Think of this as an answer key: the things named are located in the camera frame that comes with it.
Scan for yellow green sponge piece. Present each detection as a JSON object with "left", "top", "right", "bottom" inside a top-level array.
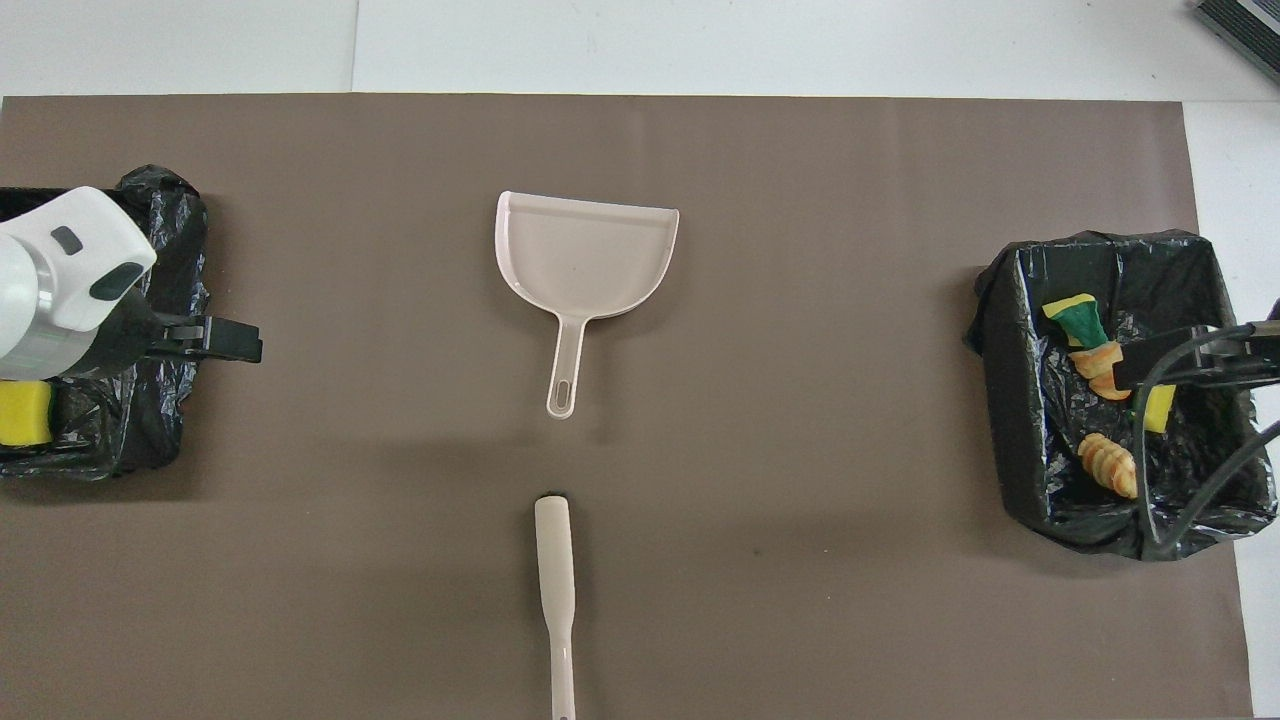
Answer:
[{"left": 1041, "top": 292, "right": 1110, "bottom": 350}]

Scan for small yellow sponge piece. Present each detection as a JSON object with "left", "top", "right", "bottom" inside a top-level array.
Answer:
[{"left": 0, "top": 380, "right": 55, "bottom": 448}]

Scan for bin with black bag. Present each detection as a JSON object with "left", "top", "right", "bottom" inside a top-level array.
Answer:
[
  {"left": 963, "top": 229, "right": 1279, "bottom": 561},
  {"left": 0, "top": 164, "right": 211, "bottom": 481}
]

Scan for pink plastic dustpan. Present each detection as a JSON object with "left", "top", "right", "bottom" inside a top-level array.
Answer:
[{"left": 494, "top": 190, "right": 681, "bottom": 420}]

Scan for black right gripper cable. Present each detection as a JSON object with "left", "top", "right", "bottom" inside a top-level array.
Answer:
[{"left": 1133, "top": 320, "right": 1280, "bottom": 547}]

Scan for orange striped bread piece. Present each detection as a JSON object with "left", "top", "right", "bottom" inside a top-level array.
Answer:
[{"left": 1067, "top": 340, "right": 1133, "bottom": 402}]

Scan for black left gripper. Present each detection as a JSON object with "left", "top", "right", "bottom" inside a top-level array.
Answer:
[{"left": 88, "top": 288, "right": 264, "bottom": 379}]

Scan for beige ridged bread piece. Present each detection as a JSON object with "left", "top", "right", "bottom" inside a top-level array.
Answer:
[{"left": 1077, "top": 431, "right": 1141, "bottom": 500}]

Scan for pink brush black bristles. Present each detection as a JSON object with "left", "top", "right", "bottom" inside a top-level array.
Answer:
[{"left": 533, "top": 494, "right": 580, "bottom": 720}]

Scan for brown paper table mat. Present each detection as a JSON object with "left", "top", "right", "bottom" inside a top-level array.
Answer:
[{"left": 0, "top": 93, "right": 1254, "bottom": 720}]

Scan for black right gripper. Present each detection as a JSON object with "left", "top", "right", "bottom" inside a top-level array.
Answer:
[{"left": 1113, "top": 320, "right": 1280, "bottom": 392}]

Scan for dark ribbed device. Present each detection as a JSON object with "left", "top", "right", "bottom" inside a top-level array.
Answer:
[{"left": 1194, "top": 0, "right": 1280, "bottom": 87}]

